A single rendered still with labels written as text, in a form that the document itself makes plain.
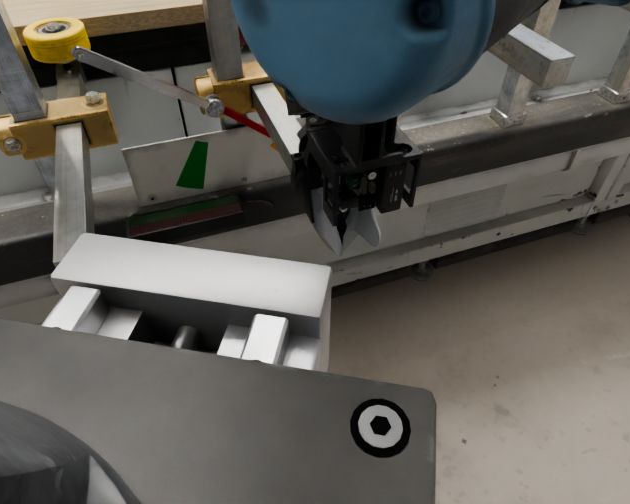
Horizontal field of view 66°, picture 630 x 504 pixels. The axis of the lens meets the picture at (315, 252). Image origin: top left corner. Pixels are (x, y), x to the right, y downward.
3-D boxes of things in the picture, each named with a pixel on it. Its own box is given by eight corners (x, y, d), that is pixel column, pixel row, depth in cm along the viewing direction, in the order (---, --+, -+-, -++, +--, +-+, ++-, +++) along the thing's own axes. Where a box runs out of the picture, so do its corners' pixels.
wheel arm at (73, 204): (102, 281, 47) (88, 250, 44) (65, 290, 47) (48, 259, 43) (88, 83, 76) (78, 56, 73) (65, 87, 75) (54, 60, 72)
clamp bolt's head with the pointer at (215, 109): (297, 143, 72) (212, 97, 62) (288, 156, 73) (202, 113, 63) (293, 136, 73) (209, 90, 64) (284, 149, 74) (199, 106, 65)
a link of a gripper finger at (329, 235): (327, 290, 46) (329, 218, 40) (306, 249, 50) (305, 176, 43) (357, 282, 47) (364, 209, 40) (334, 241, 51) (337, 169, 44)
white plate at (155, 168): (306, 172, 78) (305, 116, 71) (140, 208, 72) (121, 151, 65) (305, 170, 79) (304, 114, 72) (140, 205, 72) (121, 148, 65)
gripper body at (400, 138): (328, 234, 38) (333, 91, 30) (294, 172, 44) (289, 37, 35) (415, 212, 40) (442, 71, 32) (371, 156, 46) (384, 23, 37)
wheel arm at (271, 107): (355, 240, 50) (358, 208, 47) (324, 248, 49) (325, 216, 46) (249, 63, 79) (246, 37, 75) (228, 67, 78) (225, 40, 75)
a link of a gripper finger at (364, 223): (357, 282, 47) (364, 209, 40) (334, 241, 51) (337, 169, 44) (386, 274, 48) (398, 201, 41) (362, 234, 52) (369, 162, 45)
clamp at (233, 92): (298, 105, 70) (297, 70, 66) (204, 121, 66) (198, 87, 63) (286, 87, 73) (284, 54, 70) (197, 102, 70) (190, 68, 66)
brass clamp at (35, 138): (119, 146, 64) (108, 111, 60) (8, 167, 61) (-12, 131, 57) (116, 123, 68) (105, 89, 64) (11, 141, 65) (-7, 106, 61)
